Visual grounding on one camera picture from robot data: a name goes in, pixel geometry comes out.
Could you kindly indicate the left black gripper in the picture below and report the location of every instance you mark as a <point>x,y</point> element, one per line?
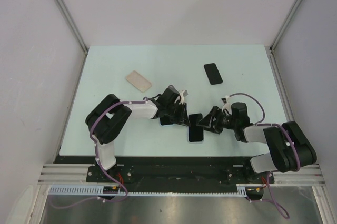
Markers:
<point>182,119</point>

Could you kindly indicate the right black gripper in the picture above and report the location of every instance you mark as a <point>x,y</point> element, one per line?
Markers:
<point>208,123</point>

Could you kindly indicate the purple phone case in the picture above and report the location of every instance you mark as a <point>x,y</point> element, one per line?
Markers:
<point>195,135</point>

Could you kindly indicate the black phone blue edge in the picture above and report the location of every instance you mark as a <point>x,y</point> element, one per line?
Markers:
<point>165,122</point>

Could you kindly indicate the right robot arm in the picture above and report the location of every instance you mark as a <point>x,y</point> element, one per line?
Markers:
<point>289,148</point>

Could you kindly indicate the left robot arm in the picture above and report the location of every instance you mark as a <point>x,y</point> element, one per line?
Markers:
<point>107,119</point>

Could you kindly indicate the beige phone case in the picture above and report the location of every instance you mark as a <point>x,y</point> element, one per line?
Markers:
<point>138,81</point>

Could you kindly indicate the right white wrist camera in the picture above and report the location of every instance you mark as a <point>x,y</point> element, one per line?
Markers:
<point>226,104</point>

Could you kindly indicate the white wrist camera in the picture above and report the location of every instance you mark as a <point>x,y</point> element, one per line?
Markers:
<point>226,104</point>
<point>182,95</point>

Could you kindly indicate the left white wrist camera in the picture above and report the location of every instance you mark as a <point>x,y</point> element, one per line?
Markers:
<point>182,95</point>

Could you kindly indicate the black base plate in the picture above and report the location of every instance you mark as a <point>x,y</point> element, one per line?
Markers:
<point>181,174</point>

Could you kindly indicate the aluminium front rail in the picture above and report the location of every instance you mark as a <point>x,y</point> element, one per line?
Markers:
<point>73,173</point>

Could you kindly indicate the white slotted cable duct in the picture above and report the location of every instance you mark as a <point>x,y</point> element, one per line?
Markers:
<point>100,190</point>

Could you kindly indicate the right aluminium frame post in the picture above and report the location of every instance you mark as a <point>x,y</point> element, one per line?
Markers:
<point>289,17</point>

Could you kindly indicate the aluminium frame post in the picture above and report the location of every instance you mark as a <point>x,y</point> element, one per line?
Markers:
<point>71,24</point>
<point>289,17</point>

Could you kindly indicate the left aluminium frame post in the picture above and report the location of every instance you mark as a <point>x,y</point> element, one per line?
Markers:
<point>71,24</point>

